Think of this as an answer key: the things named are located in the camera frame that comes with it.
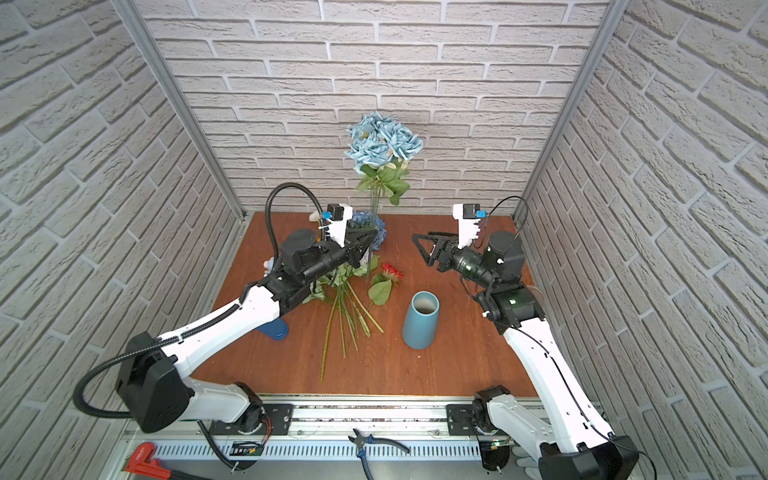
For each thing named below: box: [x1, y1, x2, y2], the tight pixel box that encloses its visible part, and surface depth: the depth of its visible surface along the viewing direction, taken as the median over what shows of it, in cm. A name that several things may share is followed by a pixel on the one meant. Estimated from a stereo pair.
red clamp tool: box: [124, 442, 210, 480], surface depth 68 cm
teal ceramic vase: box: [402, 291, 440, 350], surface depth 76 cm
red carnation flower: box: [368, 263, 404, 306], surface depth 97 cm
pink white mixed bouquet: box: [306, 256, 384, 382], surface depth 93 cm
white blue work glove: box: [511, 445, 543, 480], surface depth 68 cm
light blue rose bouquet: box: [345, 111, 424, 226], surface depth 59 cm
